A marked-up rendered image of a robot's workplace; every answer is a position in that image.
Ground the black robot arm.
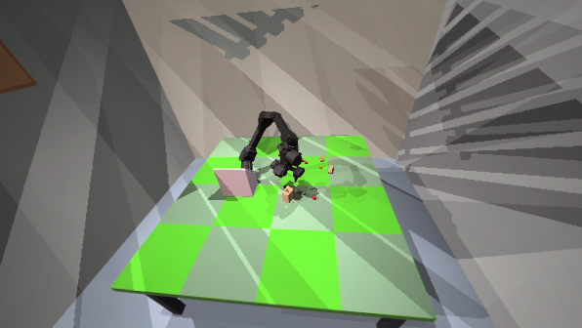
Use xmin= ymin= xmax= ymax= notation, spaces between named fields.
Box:
xmin=238 ymin=111 xmax=302 ymax=178

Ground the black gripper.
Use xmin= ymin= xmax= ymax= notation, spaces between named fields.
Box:
xmin=270 ymin=159 xmax=305 ymax=182

